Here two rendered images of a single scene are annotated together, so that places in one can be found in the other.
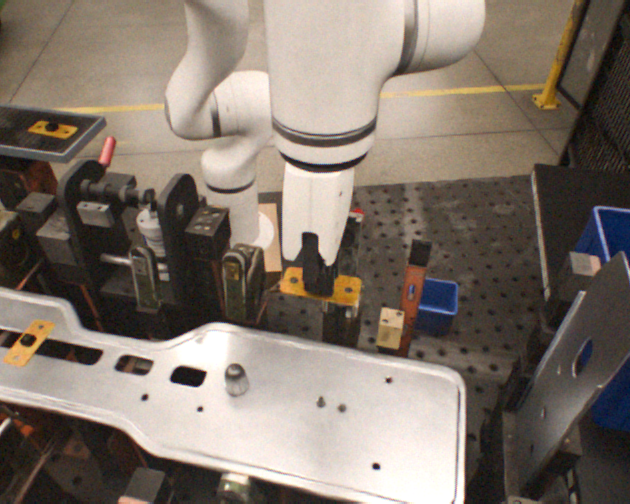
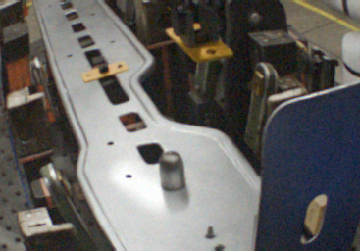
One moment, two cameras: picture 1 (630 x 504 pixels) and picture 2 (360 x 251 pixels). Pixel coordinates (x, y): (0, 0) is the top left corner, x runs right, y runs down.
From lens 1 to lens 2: 51 cm
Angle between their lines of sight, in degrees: 46
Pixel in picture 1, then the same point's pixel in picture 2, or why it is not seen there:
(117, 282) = not seen: hidden behind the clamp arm
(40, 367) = (90, 88)
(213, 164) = (347, 41)
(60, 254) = not seen: hidden behind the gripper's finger
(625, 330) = (290, 137)
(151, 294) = (202, 81)
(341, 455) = not seen: outside the picture
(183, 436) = (98, 179)
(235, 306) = (252, 130)
